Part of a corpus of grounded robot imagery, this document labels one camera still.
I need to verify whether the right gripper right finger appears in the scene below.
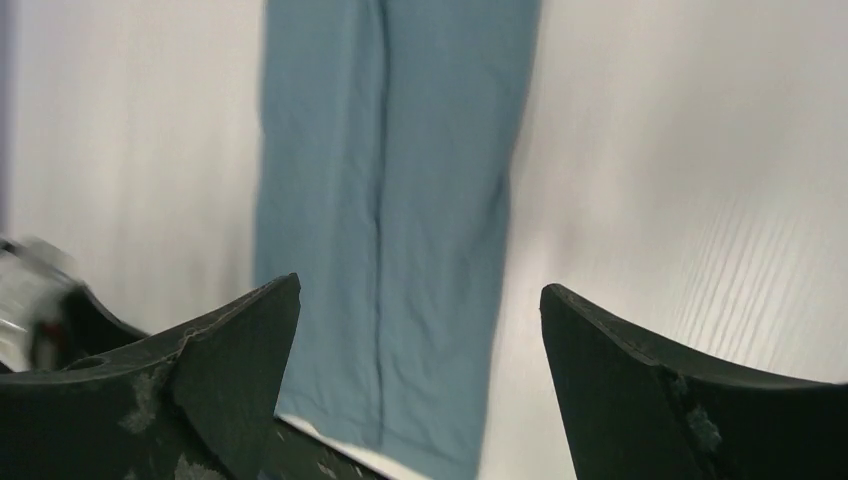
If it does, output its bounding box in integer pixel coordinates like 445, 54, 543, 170
540, 284, 847, 479

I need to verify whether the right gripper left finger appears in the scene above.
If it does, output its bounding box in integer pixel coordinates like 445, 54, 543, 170
0, 272, 302, 480

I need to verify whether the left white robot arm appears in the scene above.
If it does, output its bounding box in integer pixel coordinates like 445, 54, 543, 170
1, 238, 147, 373

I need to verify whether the blue t shirt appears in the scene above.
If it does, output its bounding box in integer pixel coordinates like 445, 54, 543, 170
254, 1, 539, 479

